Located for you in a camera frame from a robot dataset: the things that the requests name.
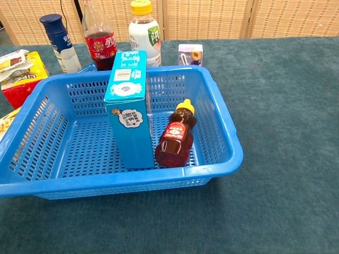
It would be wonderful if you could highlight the bear-shaped honey bottle yellow cap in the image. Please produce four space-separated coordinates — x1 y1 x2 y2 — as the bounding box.
155 98 197 168

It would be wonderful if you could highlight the blue carton box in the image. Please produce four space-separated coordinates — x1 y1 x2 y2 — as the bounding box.
103 50 156 169

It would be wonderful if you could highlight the yellow and red snack bag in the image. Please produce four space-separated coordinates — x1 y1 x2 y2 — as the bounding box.
1 51 50 110

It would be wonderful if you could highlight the white snack packet fruit picture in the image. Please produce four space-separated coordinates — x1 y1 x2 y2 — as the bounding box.
0 49 34 83

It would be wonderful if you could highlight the blue perforated plastic basket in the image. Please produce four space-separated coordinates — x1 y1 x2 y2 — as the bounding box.
0 65 244 199

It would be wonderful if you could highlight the small purple drink carton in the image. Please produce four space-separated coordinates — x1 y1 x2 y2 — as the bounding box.
177 43 204 67

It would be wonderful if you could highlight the white drink bottle yellow cap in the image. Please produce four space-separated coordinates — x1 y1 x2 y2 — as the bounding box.
128 0 162 67

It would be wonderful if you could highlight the cola bottle red label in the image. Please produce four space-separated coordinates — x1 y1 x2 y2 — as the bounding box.
82 0 119 71

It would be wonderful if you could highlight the teal table cloth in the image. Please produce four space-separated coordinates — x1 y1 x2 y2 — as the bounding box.
0 36 339 254

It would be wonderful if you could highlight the woven bamboo folding screen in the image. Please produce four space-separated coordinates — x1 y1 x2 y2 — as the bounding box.
0 0 339 46

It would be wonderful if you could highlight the white bottle navy blue cap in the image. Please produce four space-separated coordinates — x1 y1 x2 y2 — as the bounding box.
39 14 82 74

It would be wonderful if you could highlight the yellow cracker pack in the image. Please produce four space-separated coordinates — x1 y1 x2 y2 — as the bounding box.
0 107 21 141

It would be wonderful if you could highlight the thin black cable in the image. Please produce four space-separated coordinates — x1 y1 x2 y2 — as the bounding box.
59 0 70 30

